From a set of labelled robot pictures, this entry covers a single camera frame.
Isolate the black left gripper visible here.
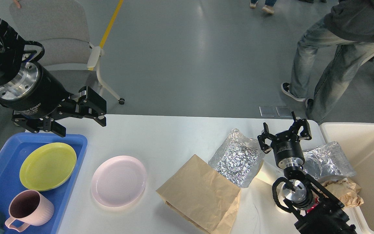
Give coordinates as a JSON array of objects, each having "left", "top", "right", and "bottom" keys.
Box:
[{"left": 0, "top": 62, "right": 107, "bottom": 137}]

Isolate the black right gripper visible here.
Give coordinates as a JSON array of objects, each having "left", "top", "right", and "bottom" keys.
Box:
[{"left": 258, "top": 111, "right": 312, "bottom": 169}]

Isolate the pink plate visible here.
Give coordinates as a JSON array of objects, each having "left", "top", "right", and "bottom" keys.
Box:
[{"left": 91, "top": 155, "right": 147, "bottom": 208}]

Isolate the pink mug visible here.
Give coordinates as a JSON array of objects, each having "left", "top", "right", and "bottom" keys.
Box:
[{"left": 5, "top": 190, "right": 55, "bottom": 232}]

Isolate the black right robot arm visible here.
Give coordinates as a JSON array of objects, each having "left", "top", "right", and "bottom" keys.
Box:
[{"left": 257, "top": 112, "right": 356, "bottom": 234}]

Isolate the red item under arm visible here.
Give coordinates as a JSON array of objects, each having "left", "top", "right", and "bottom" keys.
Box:
[{"left": 305, "top": 198, "right": 319, "bottom": 214}]

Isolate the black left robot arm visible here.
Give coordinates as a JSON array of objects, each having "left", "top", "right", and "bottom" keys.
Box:
[{"left": 0, "top": 18, "right": 107, "bottom": 137}]

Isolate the silver foil bag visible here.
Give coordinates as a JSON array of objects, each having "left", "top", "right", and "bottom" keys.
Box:
[
  {"left": 303, "top": 141, "right": 357, "bottom": 182},
  {"left": 208, "top": 128, "right": 265, "bottom": 188}
]

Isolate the white paper sheet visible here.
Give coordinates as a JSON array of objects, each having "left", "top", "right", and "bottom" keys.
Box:
[{"left": 255, "top": 160, "right": 284, "bottom": 186}]

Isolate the yellow plate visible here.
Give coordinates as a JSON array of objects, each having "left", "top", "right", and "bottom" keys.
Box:
[{"left": 19, "top": 142, "right": 77, "bottom": 191}]

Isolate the crumpled brown paper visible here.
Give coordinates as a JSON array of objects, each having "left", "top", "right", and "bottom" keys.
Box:
[{"left": 322, "top": 178, "right": 364, "bottom": 208}]

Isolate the beige plastic bin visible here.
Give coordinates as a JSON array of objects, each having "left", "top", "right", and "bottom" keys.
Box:
[{"left": 320, "top": 123, "right": 374, "bottom": 234}]

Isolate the grey office chair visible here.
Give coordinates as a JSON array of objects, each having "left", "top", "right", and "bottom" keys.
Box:
[{"left": 9, "top": 0, "right": 125, "bottom": 105}]

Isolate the blue plastic tray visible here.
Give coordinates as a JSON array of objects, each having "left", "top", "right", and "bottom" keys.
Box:
[{"left": 0, "top": 132, "right": 88, "bottom": 234}]

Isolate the brown paper bag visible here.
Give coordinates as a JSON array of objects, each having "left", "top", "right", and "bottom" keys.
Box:
[{"left": 157, "top": 155, "right": 241, "bottom": 234}]

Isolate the person in blue jeans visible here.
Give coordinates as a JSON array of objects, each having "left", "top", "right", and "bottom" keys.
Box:
[{"left": 281, "top": 0, "right": 374, "bottom": 123}]

